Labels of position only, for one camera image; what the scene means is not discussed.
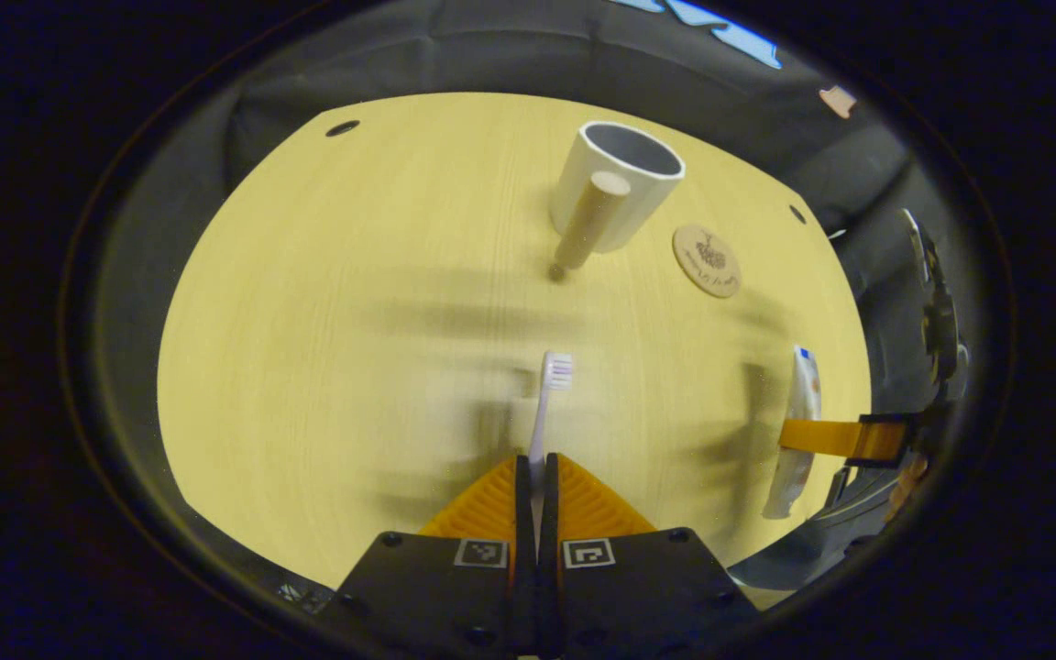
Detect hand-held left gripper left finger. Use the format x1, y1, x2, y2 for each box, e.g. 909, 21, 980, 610
317, 454, 534, 657

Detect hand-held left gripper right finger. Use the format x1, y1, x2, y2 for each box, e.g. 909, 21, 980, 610
537, 453, 764, 657

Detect white toothpaste tube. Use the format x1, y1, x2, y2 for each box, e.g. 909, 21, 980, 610
761, 346, 823, 521

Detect white toothbrush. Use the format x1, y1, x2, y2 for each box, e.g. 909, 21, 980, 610
526, 351, 576, 556

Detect round wooden coaster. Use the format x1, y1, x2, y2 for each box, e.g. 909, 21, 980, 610
672, 224, 743, 300

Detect white cup with wooden handle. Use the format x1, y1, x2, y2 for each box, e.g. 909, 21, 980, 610
548, 120, 687, 281

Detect light wooden desktop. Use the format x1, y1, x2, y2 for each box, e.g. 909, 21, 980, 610
157, 92, 873, 611

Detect black stand with white top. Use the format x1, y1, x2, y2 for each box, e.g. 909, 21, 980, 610
898, 208, 971, 409

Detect black backdrop cloth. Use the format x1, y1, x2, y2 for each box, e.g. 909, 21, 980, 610
93, 0, 971, 551

